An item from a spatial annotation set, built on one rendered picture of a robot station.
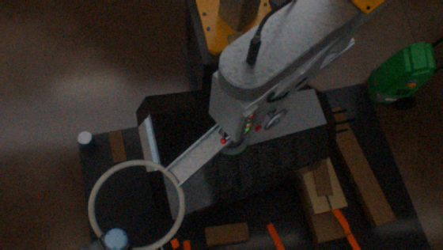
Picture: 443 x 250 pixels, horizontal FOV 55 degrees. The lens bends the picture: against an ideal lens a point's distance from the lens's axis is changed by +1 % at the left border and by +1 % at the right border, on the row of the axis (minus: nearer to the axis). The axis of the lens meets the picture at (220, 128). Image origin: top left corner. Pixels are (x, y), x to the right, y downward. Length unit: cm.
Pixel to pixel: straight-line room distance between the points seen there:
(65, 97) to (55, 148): 43
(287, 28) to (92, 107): 212
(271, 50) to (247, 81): 18
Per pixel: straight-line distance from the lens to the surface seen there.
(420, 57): 346
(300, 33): 179
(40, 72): 379
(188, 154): 230
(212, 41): 283
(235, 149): 241
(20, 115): 367
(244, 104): 175
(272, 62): 169
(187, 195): 251
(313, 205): 309
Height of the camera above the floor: 315
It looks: 68 degrees down
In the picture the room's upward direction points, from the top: 11 degrees clockwise
